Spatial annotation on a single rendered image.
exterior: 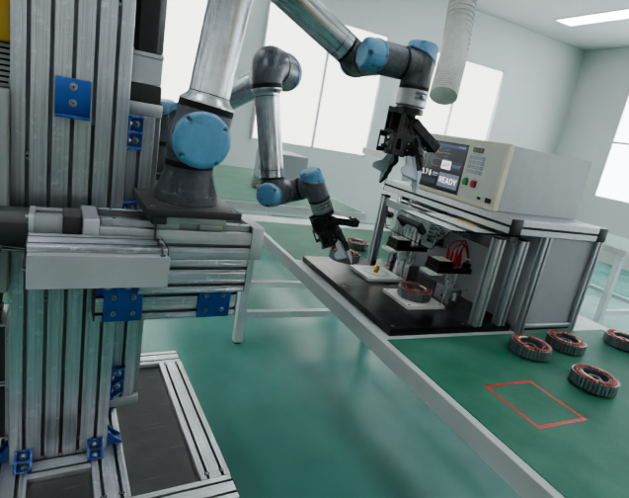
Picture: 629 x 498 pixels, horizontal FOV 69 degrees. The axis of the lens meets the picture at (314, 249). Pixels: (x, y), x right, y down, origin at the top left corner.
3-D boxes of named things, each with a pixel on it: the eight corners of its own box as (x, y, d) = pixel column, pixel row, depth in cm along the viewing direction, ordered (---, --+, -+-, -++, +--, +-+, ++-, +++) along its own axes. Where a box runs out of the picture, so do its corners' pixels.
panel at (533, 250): (512, 326, 146) (541, 236, 138) (397, 259, 203) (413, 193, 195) (515, 326, 146) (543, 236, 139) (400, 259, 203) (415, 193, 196)
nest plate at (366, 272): (368, 282, 164) (368, 278, 164) (349, 267, 177) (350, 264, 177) (402, 282, 171) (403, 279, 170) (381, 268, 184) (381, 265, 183)
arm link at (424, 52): (399, 40, 111) (428, 47, 114) (389, 86, 114) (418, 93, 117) (417, 36, 104) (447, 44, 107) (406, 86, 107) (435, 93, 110)
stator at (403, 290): (406, 302, 146) (409, 291, 145) (391, 290, 156) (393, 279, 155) (436, 304, 149) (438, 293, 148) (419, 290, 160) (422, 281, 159)
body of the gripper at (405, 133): (374, 152, 117) (384, 104, 114) (400, 156, 121) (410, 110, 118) (392, 156, 111) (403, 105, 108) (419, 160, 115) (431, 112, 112)
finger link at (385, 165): (362, 173, 124) (379, 147, 118) (379, 175, 127) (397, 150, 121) (366, 181, 123) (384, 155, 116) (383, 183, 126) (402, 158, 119)
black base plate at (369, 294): (389, 336, 127) (390, 329, 126) (301, 261, 182) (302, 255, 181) (509, 331, 147) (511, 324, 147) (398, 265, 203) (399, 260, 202)
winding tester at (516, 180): (492, 210, 140) (511, 143, 135) (409, 185, 178) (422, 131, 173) (574, 220, 157) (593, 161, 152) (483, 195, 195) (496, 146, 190)
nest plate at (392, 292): (407, 309, 143) (408, 305, 143) (381, 291, 156) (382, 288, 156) (443, 309, 150) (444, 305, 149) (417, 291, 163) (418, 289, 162)
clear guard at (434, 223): (430, 250, 123) (434, 228, 121) (382, 226, 143) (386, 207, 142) (514, 255, 137) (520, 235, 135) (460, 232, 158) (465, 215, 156)
